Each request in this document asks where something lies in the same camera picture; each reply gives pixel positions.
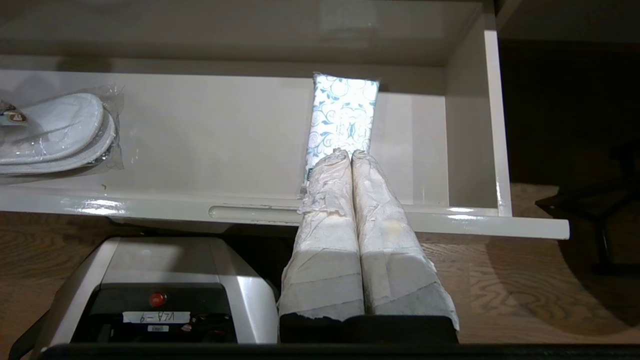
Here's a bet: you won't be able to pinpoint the white slippers in clear bag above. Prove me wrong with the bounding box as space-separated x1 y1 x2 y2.
0 85 125 183

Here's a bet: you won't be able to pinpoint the black metal stand legs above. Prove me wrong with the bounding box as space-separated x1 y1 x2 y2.
535 142 640 273

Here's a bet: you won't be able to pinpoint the glossy white drawer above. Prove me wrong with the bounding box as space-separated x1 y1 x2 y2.
0 0 571 241

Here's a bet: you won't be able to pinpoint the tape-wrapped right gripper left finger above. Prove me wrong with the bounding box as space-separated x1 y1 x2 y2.
278 147 365 321

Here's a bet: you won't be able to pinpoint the white patterned tissue pack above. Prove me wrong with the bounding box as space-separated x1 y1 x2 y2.
301 72 381 193

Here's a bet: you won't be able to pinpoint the silver and black robot base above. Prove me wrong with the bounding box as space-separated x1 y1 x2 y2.
10 236 279 346

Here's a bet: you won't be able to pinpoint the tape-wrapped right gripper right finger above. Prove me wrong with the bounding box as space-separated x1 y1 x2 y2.
351 149 460 331

